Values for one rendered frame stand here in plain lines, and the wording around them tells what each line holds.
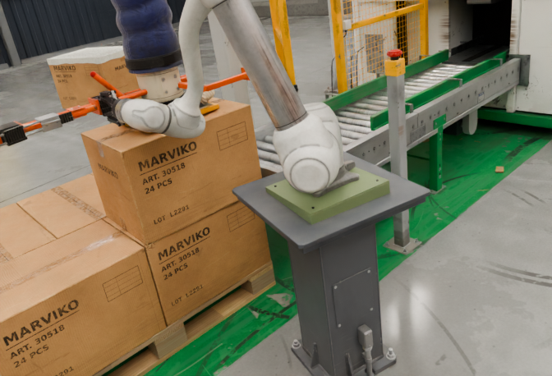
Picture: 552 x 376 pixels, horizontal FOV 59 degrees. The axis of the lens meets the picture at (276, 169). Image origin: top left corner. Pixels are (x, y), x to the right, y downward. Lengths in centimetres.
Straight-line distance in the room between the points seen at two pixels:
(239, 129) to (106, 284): 81
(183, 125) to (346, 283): 79
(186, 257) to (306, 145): 96
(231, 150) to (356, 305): 81
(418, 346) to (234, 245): 88
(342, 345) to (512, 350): 68
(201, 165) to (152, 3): 64
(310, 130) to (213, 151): 76
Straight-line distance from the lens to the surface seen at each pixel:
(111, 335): 210
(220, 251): 222
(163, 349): 226
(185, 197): 202
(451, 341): 221
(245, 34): 133
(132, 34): 199
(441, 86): 330
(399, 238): 271
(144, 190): 192
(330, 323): 183
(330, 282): 173
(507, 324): 232
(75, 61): 400
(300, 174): 133
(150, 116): 162
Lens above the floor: 151
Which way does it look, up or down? 23 degrees down
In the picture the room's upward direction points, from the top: 8 degrees counter-clockwise
